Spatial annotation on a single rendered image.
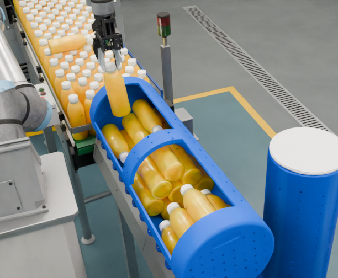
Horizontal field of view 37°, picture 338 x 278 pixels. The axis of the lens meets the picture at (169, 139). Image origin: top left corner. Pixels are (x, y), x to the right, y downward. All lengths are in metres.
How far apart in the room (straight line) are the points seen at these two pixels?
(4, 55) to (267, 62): 3.28
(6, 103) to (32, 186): 0.25
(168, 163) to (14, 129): 0.47
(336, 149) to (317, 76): 2.64
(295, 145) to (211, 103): 2.24
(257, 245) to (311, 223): 0.57
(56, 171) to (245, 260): 0.66
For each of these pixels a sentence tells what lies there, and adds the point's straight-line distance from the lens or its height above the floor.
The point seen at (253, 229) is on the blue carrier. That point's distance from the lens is 1.33.
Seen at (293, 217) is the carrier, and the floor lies 0.82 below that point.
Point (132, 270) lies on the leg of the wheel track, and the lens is 2.56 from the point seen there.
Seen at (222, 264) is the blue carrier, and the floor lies 1.10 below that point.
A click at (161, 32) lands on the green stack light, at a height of 1.18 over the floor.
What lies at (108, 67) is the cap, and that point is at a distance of 1.75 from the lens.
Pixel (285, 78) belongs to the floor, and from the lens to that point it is 4.44.
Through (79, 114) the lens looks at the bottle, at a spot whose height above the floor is 1.03.
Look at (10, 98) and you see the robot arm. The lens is 1.53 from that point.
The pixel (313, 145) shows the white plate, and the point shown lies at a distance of 1.89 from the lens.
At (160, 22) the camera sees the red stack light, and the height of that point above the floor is 1.23.
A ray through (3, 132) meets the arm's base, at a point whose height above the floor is 1.37.
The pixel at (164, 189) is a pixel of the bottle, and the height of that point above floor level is 1.10.
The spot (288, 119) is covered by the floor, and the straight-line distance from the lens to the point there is 3.89.
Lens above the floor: 2.15
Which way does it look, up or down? 36 degrees down
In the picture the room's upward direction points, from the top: 4 degrees counter-clockwise
